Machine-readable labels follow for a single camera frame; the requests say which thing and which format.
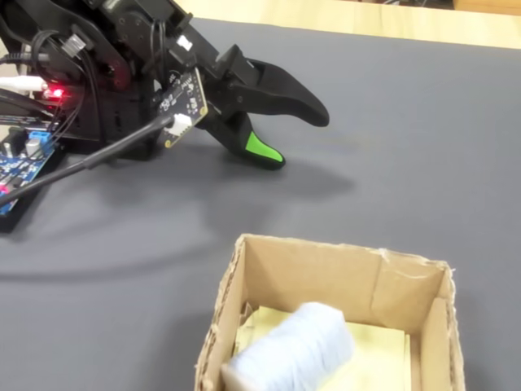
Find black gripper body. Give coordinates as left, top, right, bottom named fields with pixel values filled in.
left=167, top=15, right=262, bottom=123

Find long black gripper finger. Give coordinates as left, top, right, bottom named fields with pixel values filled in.
left=234, top=58, right=331, bottom=129

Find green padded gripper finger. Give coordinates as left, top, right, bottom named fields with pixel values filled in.
left=202, top=104, right=287, bottom=171

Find white yarn block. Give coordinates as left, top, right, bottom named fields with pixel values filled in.
left=226, top=300, right=356, bottom=391

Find open cardboard box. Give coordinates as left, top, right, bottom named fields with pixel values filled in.
left=194, top=232, right=466, bottom=391

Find blue controller circuit board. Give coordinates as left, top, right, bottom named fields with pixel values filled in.
left=0, top=125, right=62, bottom=217

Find yellow paper sheet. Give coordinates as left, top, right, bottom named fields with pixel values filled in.
left=234, top=305, right=412, bottom=391

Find small black camera circuit board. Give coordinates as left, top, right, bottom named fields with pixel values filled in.
left=155, top=67, right=209, bottom=148

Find thick black cable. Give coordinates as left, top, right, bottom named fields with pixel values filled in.
left=0, top=115, right=174, bottom=209

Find thin black wire bundle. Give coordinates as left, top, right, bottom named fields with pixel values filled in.
left=30, top=30, right=97, bottom=143

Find white usb plug cable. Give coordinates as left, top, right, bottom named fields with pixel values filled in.
left=0, top=76, right=48, bottom=93

